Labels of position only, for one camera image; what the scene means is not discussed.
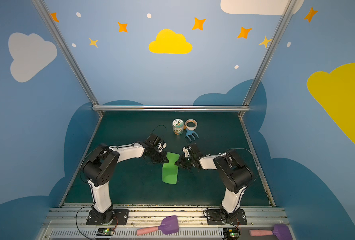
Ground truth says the aluminium back frame rail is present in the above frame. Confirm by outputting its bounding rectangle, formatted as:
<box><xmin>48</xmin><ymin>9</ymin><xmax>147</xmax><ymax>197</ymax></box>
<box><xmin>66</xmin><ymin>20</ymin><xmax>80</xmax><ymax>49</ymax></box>
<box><xmin>92</xmin><ymin>105</ymin><xmax>250</xmax><ymax>112</ymax></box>

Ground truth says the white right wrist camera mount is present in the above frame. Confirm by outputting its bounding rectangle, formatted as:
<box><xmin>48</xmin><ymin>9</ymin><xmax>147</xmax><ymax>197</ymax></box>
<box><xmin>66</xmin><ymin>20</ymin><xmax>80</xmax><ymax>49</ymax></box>
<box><xmin>183</xmin><ymin>143</ymin><xmax>203</xmax><ymax>159</ymax></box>

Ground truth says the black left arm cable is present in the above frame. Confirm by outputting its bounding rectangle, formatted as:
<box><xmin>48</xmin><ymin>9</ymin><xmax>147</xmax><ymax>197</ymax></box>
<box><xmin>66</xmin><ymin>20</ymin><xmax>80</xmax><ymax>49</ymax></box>
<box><xmin>151</xmin><ymin>125</ymin><xmax>167</xmax><ymax>140</ymax></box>

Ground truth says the green circuit board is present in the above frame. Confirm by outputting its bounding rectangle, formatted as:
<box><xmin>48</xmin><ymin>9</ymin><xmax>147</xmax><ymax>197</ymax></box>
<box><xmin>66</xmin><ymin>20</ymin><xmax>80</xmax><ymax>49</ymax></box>
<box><xmin>223</xmin><ymin>228</ymin><xmax>240</xmax><ymax>240</ymax></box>
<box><xmin>96</xmin><ymin>228</ymin><xmax>115</xmax><ymax>237</ymax></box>

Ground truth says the aluminium right corner post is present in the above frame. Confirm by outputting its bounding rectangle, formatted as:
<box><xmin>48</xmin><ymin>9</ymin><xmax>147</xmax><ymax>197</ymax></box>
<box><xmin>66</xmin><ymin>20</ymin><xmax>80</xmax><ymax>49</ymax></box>
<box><xmin>238</xmin><ymin>0</ymin><xmax>298</xmax><ymax>120</ymax></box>

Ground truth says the right green circuit board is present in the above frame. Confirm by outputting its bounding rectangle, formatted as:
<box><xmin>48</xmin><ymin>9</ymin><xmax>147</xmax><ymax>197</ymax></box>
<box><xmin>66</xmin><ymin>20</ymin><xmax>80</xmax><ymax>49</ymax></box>
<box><xmin>223</xmin><ymin>228</ymin><xmax>240</xmax><ymax>240</ymax></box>

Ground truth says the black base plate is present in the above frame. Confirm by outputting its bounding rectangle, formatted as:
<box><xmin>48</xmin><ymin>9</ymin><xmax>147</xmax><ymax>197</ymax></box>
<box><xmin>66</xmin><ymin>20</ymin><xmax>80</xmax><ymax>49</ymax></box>
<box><xmin>86</xmin><ymin>208</ymin><xmax>129</xmax><ymax>226</ymax></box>
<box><xmin>203</xmin><ymin>209</ymin><xmax>248</xmax><ymax>226</ymax></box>

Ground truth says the aluminium left corner post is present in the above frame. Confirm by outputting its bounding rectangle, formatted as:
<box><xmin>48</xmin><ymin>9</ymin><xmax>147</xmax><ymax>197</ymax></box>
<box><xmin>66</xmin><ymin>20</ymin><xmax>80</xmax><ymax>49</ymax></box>
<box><xmin>32</xmin><ymin>0</ymin><xmax>99</xmax><ymax>107</ymax></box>

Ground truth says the green square paper sheet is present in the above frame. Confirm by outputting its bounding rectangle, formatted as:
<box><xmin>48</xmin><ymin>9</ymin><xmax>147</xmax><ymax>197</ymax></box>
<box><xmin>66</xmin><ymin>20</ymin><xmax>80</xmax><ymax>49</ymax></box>
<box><xmin>162</xmin><ymin>153</ymin><xmax>180</xmax><ymax>185</ymax></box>

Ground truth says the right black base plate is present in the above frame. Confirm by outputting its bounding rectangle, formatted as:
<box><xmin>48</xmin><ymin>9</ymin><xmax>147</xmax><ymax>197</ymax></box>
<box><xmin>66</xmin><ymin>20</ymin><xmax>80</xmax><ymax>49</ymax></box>
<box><xmin>203</xmin><ymin>209</ymin><xmax>248</xmax><ymax>226</ymax></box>

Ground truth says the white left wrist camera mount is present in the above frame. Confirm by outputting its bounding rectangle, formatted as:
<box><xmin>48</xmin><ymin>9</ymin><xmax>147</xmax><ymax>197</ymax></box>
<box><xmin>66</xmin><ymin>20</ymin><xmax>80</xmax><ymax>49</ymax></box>
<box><xmin>145</xmin><ymin>134</ymin><xmax>167</xmax><ymax>151</ymax></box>

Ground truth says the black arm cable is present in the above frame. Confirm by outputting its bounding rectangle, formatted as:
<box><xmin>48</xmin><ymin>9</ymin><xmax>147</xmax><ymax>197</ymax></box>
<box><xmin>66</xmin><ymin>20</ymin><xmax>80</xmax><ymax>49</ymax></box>
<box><xmin>151</xmin><ymin>125</ymin><xmax>167</xmax><ymax>140</ymax></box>
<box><xmin>231</xmin><ymin>147</ymin><xmax>259</xmax><ymax>188</ymax></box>

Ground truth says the aluminium front rail base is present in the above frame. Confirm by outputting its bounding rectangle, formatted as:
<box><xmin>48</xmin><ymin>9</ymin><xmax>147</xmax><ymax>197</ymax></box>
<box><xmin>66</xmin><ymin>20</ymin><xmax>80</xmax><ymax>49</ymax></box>
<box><xmin>37</xmin><ymin>203</ymin><xmax>295</xmax><ymax>240</ymax></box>

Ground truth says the aluminium corner post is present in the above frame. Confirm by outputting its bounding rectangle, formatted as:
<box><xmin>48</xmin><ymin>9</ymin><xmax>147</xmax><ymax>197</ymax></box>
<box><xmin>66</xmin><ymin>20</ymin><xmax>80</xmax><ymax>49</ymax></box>
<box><xmin>238</xmin><ymin>0</ymin><xmax>298</xmax><ymax>120</ymax></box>
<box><xmin>32</xmin><ymin>0</ymin><xmax>99</xmax><ymax>107</ymax></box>

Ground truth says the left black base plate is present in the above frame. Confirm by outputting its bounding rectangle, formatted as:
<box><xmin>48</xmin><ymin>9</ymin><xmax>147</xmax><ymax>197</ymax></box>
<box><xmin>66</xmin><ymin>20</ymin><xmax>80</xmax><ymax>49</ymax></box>
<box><xmin>86</xmin><ymin>208</ymin><xmax>129</xmax><ymax>226</ymax></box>

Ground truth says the white tape roll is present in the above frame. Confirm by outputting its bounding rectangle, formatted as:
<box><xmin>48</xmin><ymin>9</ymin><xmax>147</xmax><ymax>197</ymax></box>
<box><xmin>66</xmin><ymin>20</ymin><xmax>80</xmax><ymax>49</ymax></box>
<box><xmin>185</xmin><ymin>119</ymin><xmax>198</xmax><ymax>131</ymax></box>

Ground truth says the carrot snack jar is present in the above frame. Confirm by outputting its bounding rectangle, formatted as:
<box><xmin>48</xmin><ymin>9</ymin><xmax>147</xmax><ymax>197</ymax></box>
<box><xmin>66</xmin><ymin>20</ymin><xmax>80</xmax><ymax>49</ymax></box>
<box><xmin>172</xmin><ymin>119</ymin><xmax>185</xmax><ymax>135</ymax></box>

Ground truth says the blue garden hand rake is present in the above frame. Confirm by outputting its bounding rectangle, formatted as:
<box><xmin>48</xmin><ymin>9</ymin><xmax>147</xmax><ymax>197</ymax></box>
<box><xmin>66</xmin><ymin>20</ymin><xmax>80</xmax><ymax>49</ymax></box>
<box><xmin>186</xmin><ymin>129</ymin><xmax>199</xmax><ymax>143</ymax></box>

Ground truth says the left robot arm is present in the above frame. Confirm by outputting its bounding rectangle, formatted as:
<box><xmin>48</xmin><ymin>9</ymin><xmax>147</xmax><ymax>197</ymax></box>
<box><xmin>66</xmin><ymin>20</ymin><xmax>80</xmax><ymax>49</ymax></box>
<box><xmin>81</xmin><ymin>141</ymin><xmax>168</xmax><ymax>226</ymax></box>

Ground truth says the purple scoop pink handle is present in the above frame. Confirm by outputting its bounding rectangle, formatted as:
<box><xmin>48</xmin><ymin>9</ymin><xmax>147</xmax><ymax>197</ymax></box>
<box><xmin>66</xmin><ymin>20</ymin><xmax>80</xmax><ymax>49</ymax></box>
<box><xmin>136</xmin><ymin>215</ymin><xmax>180</xmax><ymax>236</ymax></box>
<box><xmin>249</xmin><ymin>224</ymin><xmax>293</xmax><ymax>240</ymax></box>

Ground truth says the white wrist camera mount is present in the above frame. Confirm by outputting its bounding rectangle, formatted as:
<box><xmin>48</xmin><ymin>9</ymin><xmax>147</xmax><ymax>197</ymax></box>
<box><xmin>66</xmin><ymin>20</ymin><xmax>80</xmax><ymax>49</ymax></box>
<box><xmin>183</xmin><ymin>143</ymin><xmax>203</xmax><ymax>159</ymax></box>
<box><xmin>145</xmin><ymin>134</ymin><xmax>167</xmax><ymax>151</ymax></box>

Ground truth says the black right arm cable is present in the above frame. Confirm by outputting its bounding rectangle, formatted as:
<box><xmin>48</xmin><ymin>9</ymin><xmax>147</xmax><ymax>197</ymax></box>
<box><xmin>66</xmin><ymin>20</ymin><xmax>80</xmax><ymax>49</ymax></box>
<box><xmin>231</xmin><ymin>147</ymin><xmax>259</xmax><ymax>188</ymax></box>

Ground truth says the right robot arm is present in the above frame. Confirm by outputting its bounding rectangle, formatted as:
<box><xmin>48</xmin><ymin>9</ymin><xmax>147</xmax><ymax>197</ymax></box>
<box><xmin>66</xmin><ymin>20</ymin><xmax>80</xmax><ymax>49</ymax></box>
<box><xmin>175</xmin><ymin>144</ymin><xmax>255</xmax><ymax>225</ymax></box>

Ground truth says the left green circuit board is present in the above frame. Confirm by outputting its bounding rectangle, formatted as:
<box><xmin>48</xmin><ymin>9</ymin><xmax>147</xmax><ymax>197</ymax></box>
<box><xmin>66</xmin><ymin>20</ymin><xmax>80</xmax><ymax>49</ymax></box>
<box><xmin>96</xmin><ymin>228</ymin><xmax>115</xmax><ymax>237</ymax></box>

